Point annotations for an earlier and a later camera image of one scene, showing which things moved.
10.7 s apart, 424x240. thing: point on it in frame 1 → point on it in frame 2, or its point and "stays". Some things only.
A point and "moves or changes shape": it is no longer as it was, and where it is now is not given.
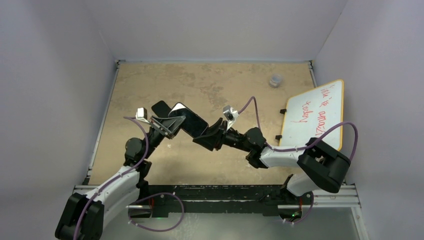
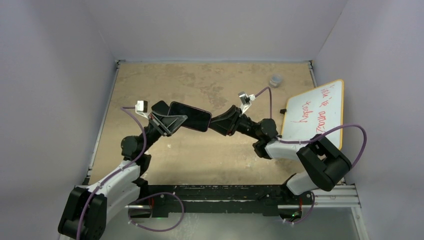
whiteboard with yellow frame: (308, 113) stays
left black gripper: (169, 126) stays
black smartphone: (192, 123) moves or changes shape
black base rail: (275, 200) stays
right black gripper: (214, 137) → (227, 123)
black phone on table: (161, 109) stays
